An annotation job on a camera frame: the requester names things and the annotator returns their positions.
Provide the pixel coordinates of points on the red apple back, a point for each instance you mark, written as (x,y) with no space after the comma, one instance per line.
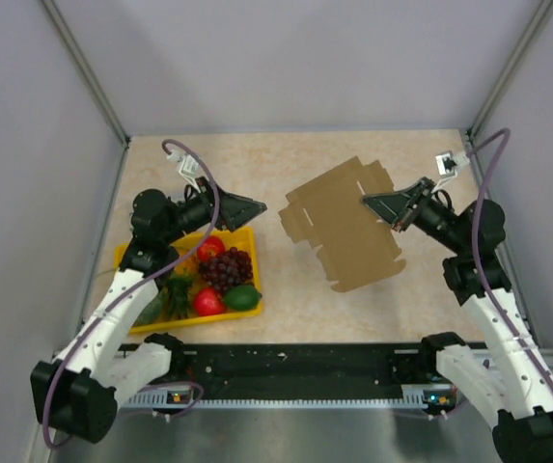
(212,247)

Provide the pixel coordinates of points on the aluminium frame post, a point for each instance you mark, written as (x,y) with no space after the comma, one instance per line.
(83,68)
(534,27)

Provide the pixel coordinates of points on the brown cardboard box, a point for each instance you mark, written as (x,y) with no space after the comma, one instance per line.
(354,248)

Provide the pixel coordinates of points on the purple grape bunch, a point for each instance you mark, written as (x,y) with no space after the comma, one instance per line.
(230,269)

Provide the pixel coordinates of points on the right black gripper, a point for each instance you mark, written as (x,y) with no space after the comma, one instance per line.
(396,207)

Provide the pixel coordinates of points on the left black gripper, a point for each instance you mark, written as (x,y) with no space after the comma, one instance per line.
(236,210)

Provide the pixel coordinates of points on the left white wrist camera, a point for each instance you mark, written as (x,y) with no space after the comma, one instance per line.
(186,165)

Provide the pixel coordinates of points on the red apple front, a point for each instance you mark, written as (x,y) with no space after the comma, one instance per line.
(208,303)

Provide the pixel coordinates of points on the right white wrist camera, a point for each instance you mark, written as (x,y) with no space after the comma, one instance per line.
(449,165)

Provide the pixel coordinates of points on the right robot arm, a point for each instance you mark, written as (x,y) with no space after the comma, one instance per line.
(516,401)

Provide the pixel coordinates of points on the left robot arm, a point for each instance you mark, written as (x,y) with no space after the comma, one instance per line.
(81,390)

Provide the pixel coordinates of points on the green lime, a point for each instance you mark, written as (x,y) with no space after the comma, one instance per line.
(242,298)

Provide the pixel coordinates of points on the green leafy vegetable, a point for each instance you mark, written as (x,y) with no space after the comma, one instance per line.
(178,287)

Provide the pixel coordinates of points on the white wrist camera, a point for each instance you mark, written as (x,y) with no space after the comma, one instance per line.
(449,165)
(186,165)

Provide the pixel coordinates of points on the yellow plastic tray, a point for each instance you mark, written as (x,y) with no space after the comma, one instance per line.
(242,239)

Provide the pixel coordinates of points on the red apple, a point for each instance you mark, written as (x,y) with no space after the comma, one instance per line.
(212,247)
(208,303)

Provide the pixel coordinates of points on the right aluminium frame post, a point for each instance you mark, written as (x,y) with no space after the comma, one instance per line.
(534,27)

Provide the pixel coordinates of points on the left aluminium frame post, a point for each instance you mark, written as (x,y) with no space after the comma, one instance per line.
(83,68)

